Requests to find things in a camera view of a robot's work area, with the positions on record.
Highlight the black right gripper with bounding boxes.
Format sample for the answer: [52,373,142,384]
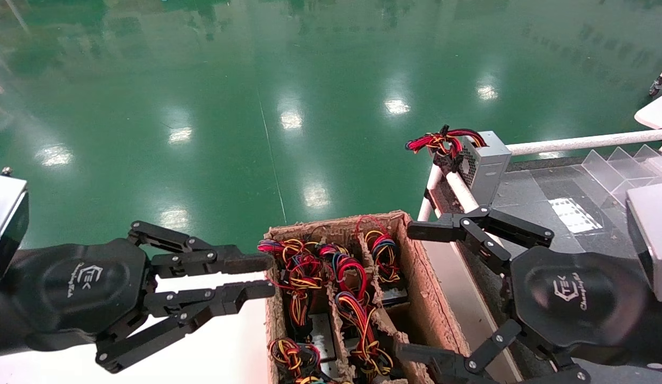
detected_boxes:
[395,207,652,384]

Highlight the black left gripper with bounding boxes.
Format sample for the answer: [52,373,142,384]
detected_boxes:
[5,220,276,374]

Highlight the grey power supply coloured wires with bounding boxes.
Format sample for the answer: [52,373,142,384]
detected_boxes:
[335,291,395,382]
[258,238,336,342]
[268,337,323,384]
[316,243,370,302]
[355,215,411,309]

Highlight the brown cardboard box with dividers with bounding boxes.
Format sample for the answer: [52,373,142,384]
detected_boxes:
[264,211,483,384]

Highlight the black pipe joint clamp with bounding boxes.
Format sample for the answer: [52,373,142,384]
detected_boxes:
[431,151,462,175]

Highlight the clear acrylic divider rack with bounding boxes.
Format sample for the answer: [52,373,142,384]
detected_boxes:
[581,144,662,211]

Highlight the white flat board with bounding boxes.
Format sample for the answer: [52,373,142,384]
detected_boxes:
[634,91,662,130]

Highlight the long white frame pipe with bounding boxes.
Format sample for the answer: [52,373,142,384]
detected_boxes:
[444,170,510,251]
[506,130,662,156]

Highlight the short white frame leg pipe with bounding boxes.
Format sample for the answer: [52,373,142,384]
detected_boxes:
[416,163,443,222]

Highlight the grey power supply red cables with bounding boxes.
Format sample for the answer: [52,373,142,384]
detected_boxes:
[405,125,512,209]

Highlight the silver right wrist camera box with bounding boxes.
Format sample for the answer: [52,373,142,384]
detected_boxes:
[626,181,662,302]

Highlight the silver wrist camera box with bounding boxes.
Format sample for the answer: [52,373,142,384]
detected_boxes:
[626,181,662,302]
[0,172,30,289]

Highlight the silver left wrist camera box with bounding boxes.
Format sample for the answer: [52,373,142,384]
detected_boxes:
[0,172,30,289]

